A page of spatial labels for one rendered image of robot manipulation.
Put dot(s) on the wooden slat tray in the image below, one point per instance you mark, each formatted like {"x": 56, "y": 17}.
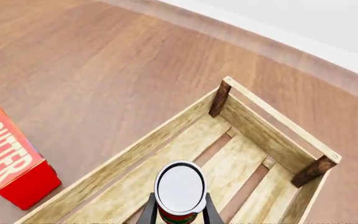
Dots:
{"x": 197, "y": 158}

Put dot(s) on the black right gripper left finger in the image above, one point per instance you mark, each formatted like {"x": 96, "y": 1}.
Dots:
{"x": 149, "y": 211}

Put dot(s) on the red tomato sauce tin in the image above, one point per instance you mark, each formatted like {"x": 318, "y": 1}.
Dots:
{"x": 180, "y": 186}

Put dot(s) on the red butter box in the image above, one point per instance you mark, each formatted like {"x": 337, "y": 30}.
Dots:
{"x": 9, "y": 158}

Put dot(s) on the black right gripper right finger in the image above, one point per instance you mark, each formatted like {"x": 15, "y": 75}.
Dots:
{"x": 211, "y": 211}

